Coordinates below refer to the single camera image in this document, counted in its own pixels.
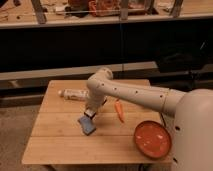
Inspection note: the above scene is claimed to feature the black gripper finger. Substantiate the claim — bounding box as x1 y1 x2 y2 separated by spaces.
84 109 97 119

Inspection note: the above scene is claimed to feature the black chair base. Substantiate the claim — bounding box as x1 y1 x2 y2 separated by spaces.
155 41 213 91

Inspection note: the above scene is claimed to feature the light wooden table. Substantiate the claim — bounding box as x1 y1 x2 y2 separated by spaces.
21 78 174 166

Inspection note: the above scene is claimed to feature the long workbench shelf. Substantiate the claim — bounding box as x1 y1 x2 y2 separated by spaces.
0 0 213 29

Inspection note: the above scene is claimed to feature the orange carrot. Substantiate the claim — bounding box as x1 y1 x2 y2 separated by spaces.
114 100 124 123

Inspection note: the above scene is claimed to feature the white plastic bottle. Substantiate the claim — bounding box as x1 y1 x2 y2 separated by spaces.
58 89 88 101

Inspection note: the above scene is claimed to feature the blue grey eraser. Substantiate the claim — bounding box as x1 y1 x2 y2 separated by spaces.
78 115 96 135

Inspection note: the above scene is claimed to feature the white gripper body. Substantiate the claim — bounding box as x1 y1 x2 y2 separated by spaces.
85 97 107 112

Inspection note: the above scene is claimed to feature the orange round plate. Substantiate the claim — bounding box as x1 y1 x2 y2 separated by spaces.
134 120 172 159

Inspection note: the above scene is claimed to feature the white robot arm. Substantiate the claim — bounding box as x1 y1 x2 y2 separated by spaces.
86 68 213 171

